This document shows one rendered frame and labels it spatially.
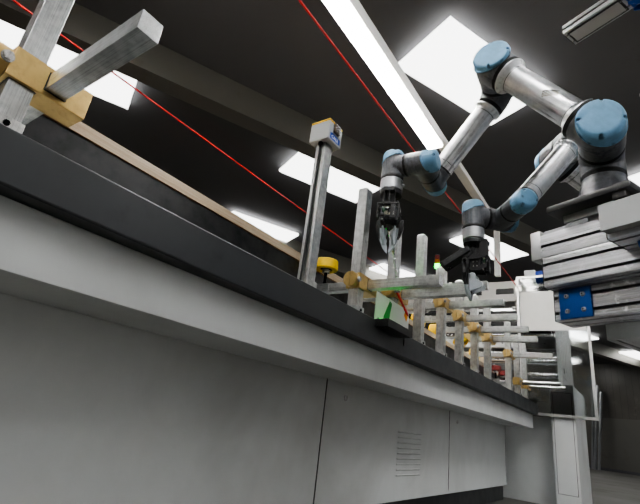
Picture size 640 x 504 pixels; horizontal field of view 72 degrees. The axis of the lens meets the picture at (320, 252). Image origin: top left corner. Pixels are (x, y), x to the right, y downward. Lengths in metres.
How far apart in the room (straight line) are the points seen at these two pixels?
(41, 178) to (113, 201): 0.11
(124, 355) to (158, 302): 0.23
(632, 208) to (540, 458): 3.10
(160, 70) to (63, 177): 3.74
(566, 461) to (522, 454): 0.35
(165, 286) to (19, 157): 0.32
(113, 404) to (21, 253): 0.43
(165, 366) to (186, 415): 0.14
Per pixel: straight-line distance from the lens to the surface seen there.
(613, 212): 1.25
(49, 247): 0.78
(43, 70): 0.82
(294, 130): 4.72
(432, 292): 1.60
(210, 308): 0.94
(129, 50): 0.66
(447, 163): 1.62
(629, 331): 1.44
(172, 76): 4.47
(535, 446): 4.13
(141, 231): 0.81
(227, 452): 1.29
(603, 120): 1.40
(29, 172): 0.74
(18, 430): 0.99
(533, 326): 4.08
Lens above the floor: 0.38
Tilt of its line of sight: 21 degrees up
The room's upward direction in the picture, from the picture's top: 7 degrees clockwise
